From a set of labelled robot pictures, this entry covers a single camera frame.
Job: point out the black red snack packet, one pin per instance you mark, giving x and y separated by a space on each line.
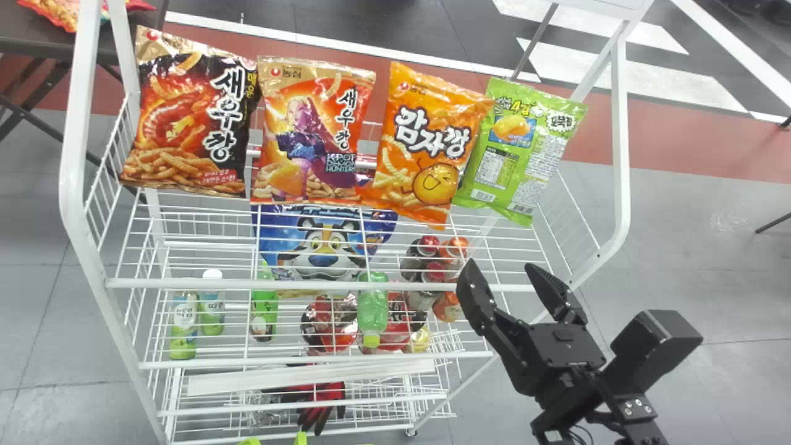
185 117

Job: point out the green bottle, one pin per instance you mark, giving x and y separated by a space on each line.
264 312
211 309
372 312
183 324

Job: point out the orange red snack packet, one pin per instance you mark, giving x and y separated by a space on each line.
309 136

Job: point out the red gloves pair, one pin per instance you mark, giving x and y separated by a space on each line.
318 402

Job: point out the red noodle cup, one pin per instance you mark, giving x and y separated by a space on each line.
327 324

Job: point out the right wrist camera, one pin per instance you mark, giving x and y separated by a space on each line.
655 346

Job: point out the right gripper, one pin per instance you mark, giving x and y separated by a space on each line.
550 358

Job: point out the green snack packet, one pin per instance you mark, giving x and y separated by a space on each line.
522 154

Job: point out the yellow can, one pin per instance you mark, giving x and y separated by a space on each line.
420 340

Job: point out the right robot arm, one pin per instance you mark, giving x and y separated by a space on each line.
642 429

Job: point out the blue cereal bag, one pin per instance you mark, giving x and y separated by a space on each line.
324 244

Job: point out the dark side table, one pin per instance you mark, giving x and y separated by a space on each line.
37 37

